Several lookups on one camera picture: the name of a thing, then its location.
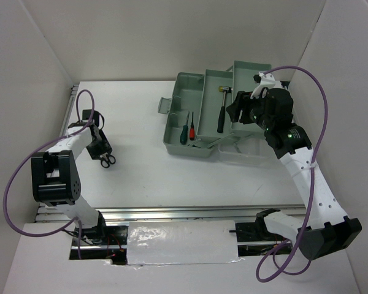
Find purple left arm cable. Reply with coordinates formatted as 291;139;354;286
2;89;96;260

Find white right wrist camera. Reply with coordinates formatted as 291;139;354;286
250;72;276;99

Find green cantilever toolbox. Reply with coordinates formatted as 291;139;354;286
158;61;272;158

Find large green handled screwdriver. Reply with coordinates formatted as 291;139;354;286
180;113;190;145

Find black handled scissors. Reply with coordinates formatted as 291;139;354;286
100;154;116;168

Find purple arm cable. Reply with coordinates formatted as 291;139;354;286
256;66;329;283
2;89;96;260

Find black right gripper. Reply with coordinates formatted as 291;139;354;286
226;88;274;130

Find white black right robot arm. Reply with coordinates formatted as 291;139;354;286
226;87;362;260

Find red handled screwdriver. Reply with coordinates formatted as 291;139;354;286
189;112;196;141

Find small hammer black handle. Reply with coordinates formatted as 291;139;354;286
217;85;232;134

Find white foil cover sheet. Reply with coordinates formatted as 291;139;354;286
126;220;239;265

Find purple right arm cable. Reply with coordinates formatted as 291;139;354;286
256;66;329;283

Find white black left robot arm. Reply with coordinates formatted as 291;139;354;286
31;110;116;244

